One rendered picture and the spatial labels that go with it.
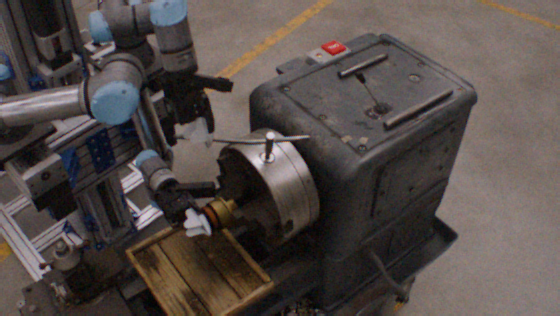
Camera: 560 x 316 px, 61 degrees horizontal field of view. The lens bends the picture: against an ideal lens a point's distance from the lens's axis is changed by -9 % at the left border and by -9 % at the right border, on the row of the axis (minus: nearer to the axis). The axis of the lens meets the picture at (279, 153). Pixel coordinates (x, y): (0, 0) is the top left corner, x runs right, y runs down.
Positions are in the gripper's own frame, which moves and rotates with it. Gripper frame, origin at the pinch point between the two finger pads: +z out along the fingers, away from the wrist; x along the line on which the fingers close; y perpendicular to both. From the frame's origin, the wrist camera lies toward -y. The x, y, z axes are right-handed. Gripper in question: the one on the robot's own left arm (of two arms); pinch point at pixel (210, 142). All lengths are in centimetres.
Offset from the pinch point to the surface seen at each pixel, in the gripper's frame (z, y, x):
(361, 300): 84, -39, 1
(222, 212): 22.8, 0.1, -4.1
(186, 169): 93, -45, -153
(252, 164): 11.4, -9.9, -0.5
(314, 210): 28.0, -20.5, 8.1
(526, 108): 118, -266, -63
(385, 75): 7, -63, -4
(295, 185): 18.3, -16.8, 6.9
